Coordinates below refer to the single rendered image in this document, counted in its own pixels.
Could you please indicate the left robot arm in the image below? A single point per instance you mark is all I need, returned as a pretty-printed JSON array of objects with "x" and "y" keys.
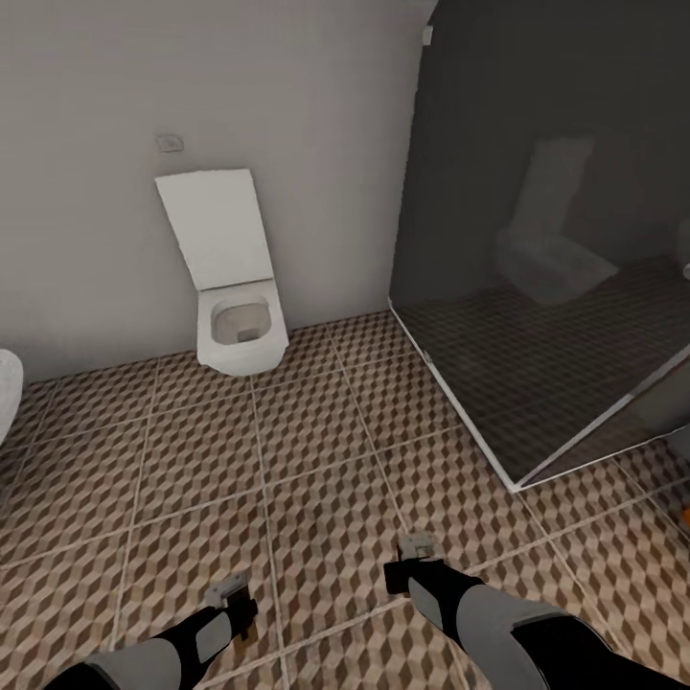
[{"x": 176, "y": 659}]

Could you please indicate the hook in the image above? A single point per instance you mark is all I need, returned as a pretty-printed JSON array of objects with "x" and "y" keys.
[{"x": 169, "y": 142}]

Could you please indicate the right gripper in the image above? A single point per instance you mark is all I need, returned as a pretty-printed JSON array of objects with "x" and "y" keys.
[{"x": 395, "y": 576}]

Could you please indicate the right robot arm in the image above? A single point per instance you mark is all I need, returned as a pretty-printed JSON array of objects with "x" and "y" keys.
[{"x": 518, "y": 644}]

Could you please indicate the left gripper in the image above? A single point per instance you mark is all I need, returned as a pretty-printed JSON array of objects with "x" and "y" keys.
[{"x": 240, "y": 615}]

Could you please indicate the toilet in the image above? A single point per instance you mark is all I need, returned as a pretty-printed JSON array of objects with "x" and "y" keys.
[{"x": 217, "y": 221}]

